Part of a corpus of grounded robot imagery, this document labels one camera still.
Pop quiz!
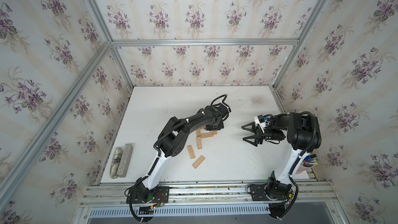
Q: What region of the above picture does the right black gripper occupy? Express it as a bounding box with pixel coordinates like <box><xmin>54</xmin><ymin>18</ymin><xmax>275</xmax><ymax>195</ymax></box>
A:
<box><xmin>242</xmin><ymin>122</ymin><xmax>284</xmax><ymax>149</ymax></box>

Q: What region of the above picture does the wooden block numbered 67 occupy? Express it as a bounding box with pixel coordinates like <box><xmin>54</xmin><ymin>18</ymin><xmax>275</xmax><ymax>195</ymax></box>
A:
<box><xmin>197</xmin><ymin>136</ymin><xmax>202</xmax><ymax>149</ymax></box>

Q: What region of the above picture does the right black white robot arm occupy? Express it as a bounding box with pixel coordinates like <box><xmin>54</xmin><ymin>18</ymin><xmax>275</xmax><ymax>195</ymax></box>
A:
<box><xmin>241</xmin><ymin>111</ymin><xmax>321</xmax><ymax>198</ymax></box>

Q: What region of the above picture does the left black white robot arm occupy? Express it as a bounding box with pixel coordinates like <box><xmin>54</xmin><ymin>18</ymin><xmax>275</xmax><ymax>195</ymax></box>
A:
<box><xmin>125</xmin><ymin>94</ymin><xmax>231</xmax><ymax>204</ymax></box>

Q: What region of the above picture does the wooden block bottom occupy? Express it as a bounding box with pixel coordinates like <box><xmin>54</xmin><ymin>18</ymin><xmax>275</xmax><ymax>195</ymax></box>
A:
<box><xmin>192</xmin><ymin>156</ymin><xmax>205</xmax><ymax>169</ymax></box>

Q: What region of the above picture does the pink cup with pens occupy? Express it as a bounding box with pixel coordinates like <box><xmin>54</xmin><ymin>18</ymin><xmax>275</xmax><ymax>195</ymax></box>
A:
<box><xmin>295</xmin><ymin>154</ymin><xmax>319</xmax><ymax>174</ymax></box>

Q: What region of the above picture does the patterned rolled cloth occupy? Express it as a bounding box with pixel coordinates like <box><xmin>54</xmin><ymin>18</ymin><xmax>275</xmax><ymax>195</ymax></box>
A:
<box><xmin>109</xmin><ymin>147</ymin><xmax>123</xmax><ymax>179</ymax></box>

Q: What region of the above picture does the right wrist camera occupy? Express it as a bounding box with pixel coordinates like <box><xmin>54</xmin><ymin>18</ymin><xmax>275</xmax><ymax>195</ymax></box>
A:
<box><xmin>254</xmin><ymin>115</ymin><xmax>269</xmax><ymax>129</ymax></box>

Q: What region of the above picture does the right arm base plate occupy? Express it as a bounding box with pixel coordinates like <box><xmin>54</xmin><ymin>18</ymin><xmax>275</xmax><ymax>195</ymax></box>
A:
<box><xmin>246</xmin><ymin>181</ymin><xmax>293</xmax><ymax>220</ymax></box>

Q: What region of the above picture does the aluminium rail frame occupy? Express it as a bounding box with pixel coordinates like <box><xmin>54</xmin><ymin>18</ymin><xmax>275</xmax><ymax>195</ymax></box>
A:
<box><xmin>78</xmin><ymin>179</ymin><xmax>338</xmax><ymax>207</ymax></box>

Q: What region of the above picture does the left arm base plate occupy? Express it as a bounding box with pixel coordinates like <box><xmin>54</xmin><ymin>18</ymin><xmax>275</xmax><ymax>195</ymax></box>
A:
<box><xmin>124</xmin><ymin>185</ymin><xmax>170</xmax><ymax>217</ymax></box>

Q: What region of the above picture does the white vented cable duct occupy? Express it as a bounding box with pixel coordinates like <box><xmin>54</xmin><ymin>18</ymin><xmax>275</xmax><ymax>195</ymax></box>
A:
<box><xmin>89</xmin><ymin>203</ymin><xmax>271</xmax><ymax>218</ymax></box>

